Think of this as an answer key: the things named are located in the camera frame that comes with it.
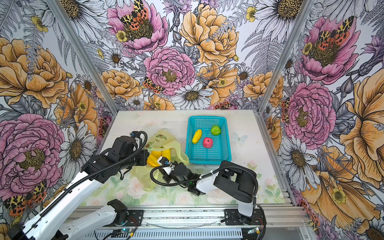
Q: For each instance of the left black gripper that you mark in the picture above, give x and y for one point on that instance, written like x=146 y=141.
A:
x=143 y=155

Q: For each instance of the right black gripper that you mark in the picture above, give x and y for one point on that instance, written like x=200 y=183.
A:
x=166 y=178

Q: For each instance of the yellow banana toy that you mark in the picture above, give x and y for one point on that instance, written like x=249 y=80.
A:
x=153 y=159

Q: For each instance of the yellow-green plastic bag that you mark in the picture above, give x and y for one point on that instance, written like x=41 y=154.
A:
x=161 y=145

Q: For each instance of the yellow corn toy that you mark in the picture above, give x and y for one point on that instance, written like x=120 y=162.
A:
x=197 y=136

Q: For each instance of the pink red fruit toy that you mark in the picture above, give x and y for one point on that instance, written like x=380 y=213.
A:
x=208 y=143

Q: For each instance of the green fruit toy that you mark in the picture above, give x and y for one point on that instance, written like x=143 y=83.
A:
x=215 y=130

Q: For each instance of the yellow lemon toy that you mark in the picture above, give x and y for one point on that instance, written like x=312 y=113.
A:
x=167 y=154

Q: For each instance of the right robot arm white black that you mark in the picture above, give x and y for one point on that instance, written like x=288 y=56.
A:
x=236 y=181

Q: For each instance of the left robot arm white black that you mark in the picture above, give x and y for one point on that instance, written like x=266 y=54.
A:
x=48 y=224

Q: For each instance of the teal plastic basket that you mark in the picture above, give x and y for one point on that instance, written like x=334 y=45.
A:
x=221 y=149

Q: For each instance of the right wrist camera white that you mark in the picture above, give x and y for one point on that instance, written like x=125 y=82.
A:
x=166 y=166

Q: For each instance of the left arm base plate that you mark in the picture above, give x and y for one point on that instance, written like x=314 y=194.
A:
x=132 y=218

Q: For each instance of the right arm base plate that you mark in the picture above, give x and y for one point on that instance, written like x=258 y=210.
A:
x=234 y=218

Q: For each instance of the white vented cable duct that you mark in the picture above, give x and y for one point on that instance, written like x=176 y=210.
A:
x=167 y=234

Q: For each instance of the aluminium front rail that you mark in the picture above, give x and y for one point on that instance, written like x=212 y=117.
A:
x=214 y=216

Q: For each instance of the left aluminium corner post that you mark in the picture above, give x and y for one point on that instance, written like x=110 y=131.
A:
x=69 y=30

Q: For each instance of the aluminium corner post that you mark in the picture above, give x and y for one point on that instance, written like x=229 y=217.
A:
x=291 y=40
x=69 y=30

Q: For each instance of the right aluminium corner post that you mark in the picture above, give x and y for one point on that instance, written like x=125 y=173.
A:
x=291 y=40

